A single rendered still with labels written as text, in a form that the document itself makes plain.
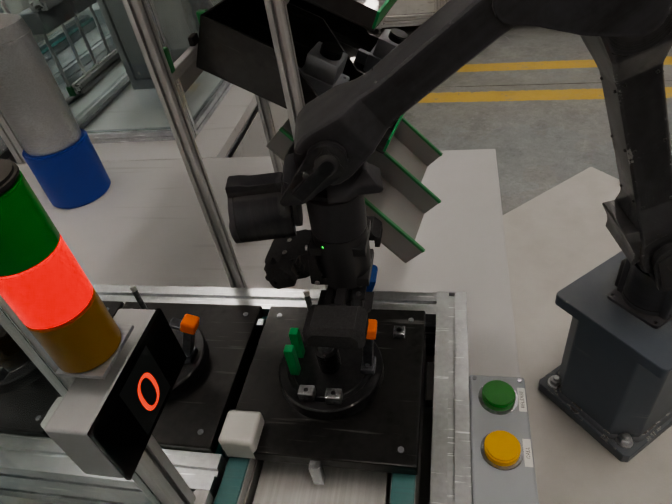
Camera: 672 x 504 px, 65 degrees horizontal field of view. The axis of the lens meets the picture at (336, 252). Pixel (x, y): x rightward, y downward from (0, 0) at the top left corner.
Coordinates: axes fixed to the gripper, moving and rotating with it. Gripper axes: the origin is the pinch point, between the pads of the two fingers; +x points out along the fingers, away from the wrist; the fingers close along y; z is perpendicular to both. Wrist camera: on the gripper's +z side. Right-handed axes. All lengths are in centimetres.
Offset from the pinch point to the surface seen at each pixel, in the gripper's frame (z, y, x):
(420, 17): 11, -397, 96
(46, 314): 15.2, 21.1, -21.5
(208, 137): 57, -87, 25
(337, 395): 2.0, 5.4, 10.1
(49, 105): 78, -58, 0
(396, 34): -2.8, -40.7, -16.6
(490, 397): -16.4, 2.2, 13.2
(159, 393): 13.6, 18.0, -7.8
